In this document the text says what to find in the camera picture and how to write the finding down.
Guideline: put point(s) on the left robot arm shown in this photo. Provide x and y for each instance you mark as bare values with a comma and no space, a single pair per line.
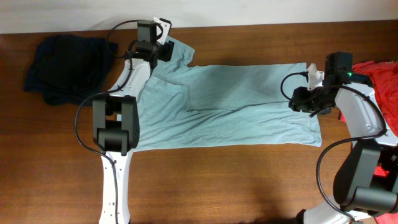
116,127

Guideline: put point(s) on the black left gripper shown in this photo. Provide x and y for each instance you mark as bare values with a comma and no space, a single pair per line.
164,53

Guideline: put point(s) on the light blue t-shirt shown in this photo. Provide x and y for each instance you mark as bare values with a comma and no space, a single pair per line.
185,106

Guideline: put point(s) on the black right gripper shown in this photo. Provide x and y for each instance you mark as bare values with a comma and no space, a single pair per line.
299,98

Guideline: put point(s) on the folded dark navy garment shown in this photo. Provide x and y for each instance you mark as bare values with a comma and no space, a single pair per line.
69,68

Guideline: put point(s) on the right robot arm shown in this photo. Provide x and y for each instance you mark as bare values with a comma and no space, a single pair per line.
329,211

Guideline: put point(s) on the red t-shirt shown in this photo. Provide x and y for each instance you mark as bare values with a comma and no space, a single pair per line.
385,93

